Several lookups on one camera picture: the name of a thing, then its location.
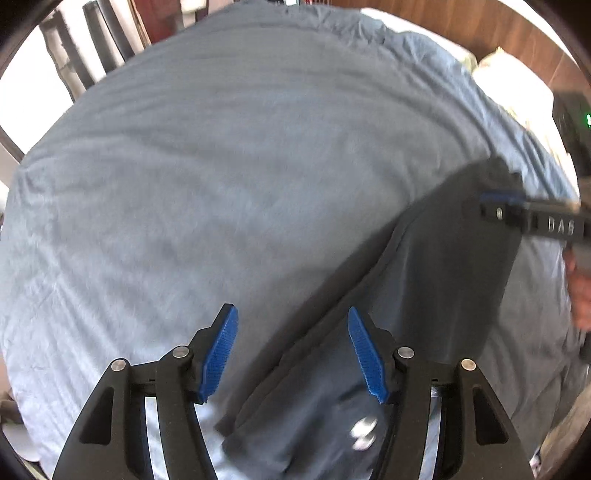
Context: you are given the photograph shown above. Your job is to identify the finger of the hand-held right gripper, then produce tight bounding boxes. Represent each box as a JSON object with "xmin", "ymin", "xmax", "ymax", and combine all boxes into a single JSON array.
[{"xmin": 478, "ymin": 192, "xmax": 583, "ymax": 243}]

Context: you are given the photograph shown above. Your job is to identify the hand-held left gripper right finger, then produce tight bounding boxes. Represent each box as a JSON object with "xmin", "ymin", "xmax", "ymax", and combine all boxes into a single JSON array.
[{"xmin": 347, "ymin": 306, "xmax": 536, "ymax": 480}]

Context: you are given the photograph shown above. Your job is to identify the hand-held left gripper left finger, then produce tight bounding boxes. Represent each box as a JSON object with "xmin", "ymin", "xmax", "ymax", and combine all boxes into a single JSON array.
[{"xmin": 52, "ymin": 303, "xmax": 240, "ymax": 480}]

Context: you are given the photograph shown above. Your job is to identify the dark grey pants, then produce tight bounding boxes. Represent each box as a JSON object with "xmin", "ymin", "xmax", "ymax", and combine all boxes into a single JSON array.
[{"xmin": 215, "ymin": 157, "xmax": 525, "ymax": 480}]

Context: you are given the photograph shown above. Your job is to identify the person's right hand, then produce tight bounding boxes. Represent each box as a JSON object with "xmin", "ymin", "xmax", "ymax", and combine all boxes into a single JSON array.
[{"xmin": 566, "ymin": 251, "xmax": 591, "ymax": 330}]

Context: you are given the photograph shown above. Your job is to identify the white pillow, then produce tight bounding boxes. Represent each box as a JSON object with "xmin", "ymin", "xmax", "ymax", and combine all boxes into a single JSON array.
[
  {"xmin": 471, "ymin": 47, "xmax": 575, "ymax": 167},
  {"xmin": 339, "ymin": 0, "xmax": 566, "ymax": 100}
]

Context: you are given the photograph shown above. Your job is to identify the light blue bed blanket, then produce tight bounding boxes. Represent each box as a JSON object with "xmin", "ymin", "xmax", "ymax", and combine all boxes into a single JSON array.
[{"xmin": 0, "ymin": 0, "xmax": 581, "ymax": 480}]

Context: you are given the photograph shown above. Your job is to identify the dark chair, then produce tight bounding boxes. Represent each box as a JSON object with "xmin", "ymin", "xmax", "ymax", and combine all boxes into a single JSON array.
[{"xmin": 39, "ymin": 0, "xmax": 139, "ymax": 102}]

